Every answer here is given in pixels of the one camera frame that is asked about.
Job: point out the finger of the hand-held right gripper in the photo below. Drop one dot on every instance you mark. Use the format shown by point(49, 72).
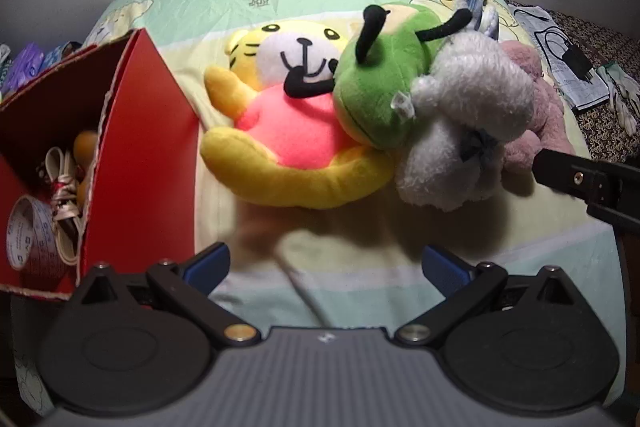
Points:
point(565, 174)
point(615, 216)

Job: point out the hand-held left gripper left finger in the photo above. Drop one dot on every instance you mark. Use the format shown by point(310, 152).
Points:
point(207, 263)

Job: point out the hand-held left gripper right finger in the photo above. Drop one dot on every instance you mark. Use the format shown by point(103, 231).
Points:
point(442, 268)

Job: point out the red cardboard box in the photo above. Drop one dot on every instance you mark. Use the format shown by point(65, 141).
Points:
point(150, 157)

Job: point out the white bunny plush toy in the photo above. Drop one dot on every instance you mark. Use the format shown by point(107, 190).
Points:
point(475, 77)

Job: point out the yellow tiger plush toy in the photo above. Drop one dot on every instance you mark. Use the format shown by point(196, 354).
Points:
point(280, 132)

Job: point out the green plush toy black antennae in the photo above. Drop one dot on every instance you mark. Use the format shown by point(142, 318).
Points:
point(370, 92)

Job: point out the pink bear plush toy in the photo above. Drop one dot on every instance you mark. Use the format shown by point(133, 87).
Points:
point(545, 107)

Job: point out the white gloves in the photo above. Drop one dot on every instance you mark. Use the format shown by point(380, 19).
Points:
point(622, 99)

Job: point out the black charger on paper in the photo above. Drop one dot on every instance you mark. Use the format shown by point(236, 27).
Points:
point(545, 72)

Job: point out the dark patterned cloth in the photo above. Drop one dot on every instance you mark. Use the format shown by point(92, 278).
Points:
point(600, 42)

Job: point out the beige satin ribbon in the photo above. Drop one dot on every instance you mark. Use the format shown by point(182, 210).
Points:
point(62, 202)

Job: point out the printed tape roll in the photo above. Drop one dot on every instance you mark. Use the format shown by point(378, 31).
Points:
point(45, 252)

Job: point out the brown wooden gourd toy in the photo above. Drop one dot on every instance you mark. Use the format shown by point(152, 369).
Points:
point(85, 146)

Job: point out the blue checkered cloth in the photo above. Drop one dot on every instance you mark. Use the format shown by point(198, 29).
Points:
point(55, 54)

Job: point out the purple packet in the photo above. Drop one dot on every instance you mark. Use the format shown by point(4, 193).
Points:
point(25, 64)

